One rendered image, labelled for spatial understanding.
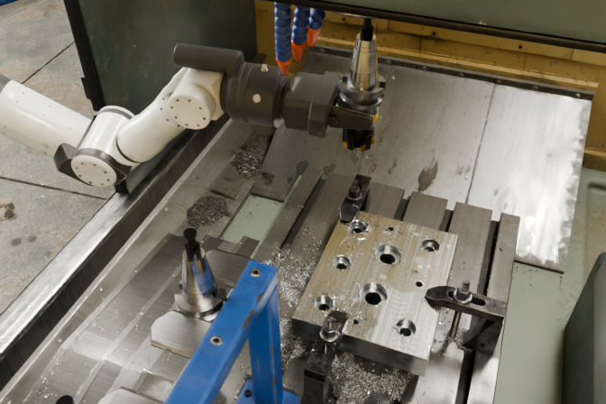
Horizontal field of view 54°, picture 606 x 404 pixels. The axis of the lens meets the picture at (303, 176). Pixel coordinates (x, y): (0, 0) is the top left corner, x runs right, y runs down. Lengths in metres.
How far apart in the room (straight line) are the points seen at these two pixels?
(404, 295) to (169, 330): 0.46
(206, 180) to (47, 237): 1.12
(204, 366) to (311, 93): 0.39
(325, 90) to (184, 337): 0.38
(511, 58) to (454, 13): 1.51
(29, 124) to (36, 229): 1.75
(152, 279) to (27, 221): 1.45
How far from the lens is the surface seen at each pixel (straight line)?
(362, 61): 0.80
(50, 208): 2.89
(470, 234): 1.32
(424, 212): 1.35
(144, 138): 0.99
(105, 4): 1.37
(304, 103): 0.82
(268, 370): 0.92
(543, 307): 1.61
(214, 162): 1.85
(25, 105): 1.09
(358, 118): 0.82
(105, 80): 1.40
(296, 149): 1.83
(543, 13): 0.40
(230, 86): 0.85
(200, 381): 0.68
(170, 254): 1.54
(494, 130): 1.85
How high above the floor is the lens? 1.80
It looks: 40 degrees down
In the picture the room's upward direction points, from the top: straight up
